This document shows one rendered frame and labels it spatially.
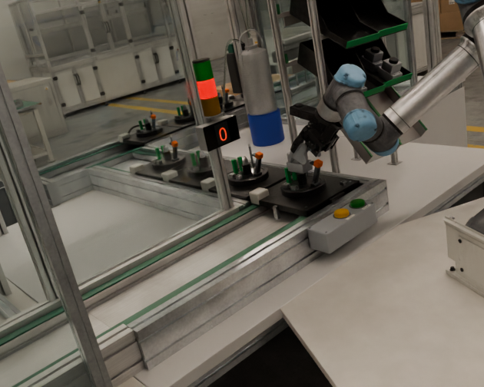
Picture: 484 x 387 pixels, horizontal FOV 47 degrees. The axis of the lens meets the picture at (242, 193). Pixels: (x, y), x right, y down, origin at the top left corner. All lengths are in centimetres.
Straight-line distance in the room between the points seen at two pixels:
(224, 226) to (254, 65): 109
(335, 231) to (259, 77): 125
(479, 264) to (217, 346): 59
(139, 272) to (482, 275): 83
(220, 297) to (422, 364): 47
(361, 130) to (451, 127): 202
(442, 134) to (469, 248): 203
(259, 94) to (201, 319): 147
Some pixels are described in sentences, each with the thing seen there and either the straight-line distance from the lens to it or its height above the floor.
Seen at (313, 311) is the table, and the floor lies 86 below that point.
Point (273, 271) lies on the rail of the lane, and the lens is 141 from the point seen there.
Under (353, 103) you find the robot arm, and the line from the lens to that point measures 140.
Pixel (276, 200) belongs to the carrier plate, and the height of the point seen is 97.
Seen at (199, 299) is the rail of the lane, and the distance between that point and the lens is 128.
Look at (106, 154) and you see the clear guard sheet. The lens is 145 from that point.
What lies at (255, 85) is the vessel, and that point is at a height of 115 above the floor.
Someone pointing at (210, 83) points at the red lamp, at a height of 135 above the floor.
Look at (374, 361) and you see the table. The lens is 116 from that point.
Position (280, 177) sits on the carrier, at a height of 97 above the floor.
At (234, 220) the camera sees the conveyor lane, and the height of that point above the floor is 94.
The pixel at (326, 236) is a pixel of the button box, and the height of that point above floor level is 95.
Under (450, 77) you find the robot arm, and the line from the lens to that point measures 149.
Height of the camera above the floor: 158
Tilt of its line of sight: 20 degrees down
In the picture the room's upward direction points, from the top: 12 degrees counter-clockwise
